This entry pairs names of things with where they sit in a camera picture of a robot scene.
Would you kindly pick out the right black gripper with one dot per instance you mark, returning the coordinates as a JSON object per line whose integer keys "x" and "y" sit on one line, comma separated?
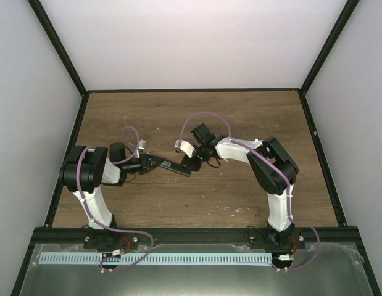
{"x": 193, "y": 166}

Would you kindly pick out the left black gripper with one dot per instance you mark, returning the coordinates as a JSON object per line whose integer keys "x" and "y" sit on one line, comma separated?
{"x": 145, "y": 165}

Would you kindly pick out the black remote control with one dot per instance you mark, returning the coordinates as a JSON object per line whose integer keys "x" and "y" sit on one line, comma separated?
{"x": 175, "y": 167}

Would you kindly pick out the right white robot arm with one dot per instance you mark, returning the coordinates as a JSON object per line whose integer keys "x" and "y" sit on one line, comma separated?
{"x": 273, "y": 168}

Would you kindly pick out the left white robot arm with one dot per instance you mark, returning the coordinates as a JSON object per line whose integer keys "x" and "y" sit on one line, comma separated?
{"x": 86, "y": 169}

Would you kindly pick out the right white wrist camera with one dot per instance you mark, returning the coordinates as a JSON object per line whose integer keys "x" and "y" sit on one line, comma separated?
{"x": 184, "y": 147}

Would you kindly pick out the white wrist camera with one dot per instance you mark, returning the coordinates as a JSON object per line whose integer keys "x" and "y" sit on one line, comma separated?
{"x": 142, "y": 145}
{"x": 184, "y": 147}

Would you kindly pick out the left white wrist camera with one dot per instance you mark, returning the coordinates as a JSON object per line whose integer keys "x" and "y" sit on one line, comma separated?
{"x": 142, "y": 145}

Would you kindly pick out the black aluminium front rail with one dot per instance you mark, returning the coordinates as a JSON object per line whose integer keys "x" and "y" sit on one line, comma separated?
{"x": 255, "y": 237}

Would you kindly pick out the light blue slotted cable duct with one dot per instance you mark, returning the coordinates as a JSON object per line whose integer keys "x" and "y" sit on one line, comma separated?
{"x": 90, "y": 258}

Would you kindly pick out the left black frame post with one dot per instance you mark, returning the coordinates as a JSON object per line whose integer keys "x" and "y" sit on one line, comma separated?
{"x": 57, "y": 44}

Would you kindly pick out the black frame post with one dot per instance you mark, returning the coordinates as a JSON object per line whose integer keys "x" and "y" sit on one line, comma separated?
{"x": 57, "y": 44}
{"x": 334, "y": 34}

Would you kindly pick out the right black frame post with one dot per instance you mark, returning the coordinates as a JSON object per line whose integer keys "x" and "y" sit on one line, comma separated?
{"x": 334, "y": 34}

